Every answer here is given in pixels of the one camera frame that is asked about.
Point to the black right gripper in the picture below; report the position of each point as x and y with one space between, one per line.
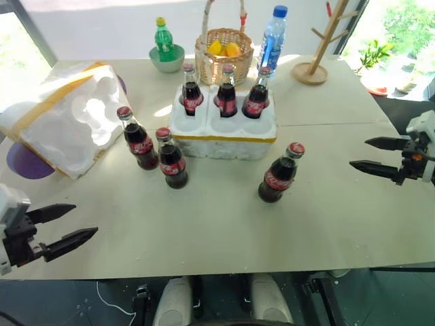
413 163

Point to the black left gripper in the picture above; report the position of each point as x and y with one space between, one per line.
18 244

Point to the white foam lid yellow tape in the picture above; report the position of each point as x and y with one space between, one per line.
61 125

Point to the glass cola bottle red cap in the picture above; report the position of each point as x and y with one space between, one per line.
141 149
277 180
227 98
173 166
255 102
192 96

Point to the white foam bottle holder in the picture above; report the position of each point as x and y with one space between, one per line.
224 141

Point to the red plant saucer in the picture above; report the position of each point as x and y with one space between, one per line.
377 91

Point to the purple round plate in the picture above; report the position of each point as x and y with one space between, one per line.
122 85
27 166

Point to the potted green plant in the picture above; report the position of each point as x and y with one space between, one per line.
374 56

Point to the wooden mug tree stand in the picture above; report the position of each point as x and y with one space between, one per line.
311 73

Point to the white rounded robot shell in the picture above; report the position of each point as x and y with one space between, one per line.
270 299
173 302

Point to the clear water bottle blue cap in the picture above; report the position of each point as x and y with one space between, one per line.
272 44

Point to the yellow fruit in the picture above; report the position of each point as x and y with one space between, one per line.
216 48
233 49

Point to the pale green bowl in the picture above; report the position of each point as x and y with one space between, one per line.
168 64

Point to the green soda bottle yellow cap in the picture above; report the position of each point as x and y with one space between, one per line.
164 44

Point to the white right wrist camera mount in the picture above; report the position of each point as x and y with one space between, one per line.
423 122

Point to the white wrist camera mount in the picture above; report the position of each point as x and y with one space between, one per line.
10 203
423 122

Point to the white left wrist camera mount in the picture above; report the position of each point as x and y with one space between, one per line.
10 203

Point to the black table frame leg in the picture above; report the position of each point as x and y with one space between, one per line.
141 305
326 299

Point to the dark window frame post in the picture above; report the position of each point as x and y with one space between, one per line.
34 32
351 27

